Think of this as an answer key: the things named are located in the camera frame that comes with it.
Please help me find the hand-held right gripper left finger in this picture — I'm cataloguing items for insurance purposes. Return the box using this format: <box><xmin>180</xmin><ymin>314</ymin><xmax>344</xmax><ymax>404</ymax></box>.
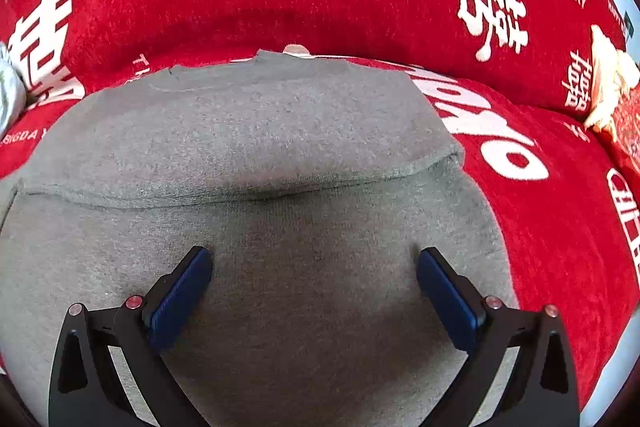
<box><xmin>48</xmin><ymin>246</ymin><xmax>215</xmax><ymax>427</ymax></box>

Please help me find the white patterned cloth at left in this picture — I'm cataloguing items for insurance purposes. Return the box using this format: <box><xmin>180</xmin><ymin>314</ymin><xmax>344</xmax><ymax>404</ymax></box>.
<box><xmin>0</xmin><ymin>42</ymin><xmax>28</xmax><ymax>138</ymax></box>

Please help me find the cream crumpled cloth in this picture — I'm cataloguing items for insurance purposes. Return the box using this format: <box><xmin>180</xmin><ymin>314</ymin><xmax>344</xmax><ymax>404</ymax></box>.
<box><xmin>584</xmin><ymin>24</ymin><xmax>640</xmax><ymax>132</ymax></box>

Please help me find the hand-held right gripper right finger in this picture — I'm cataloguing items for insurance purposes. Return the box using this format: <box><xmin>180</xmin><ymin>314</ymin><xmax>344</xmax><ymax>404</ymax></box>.
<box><xmin>416</xmin><ymin>247</ymin><xmax>581</xmax><ymax>427</ymax></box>

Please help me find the red patterned cushion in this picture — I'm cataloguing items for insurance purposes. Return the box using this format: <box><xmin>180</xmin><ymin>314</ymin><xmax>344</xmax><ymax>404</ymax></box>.
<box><xmin>597</xmin><ymin>94</ymin><xmax>640</xmax><ymax>178</ymax></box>

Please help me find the grey knit sweater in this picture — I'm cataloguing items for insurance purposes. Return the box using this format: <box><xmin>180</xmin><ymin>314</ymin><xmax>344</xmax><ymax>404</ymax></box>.
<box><xmin>0</xmin><ymin>49</ymin><xmax>521</xmax><ymax>427</ymax></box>

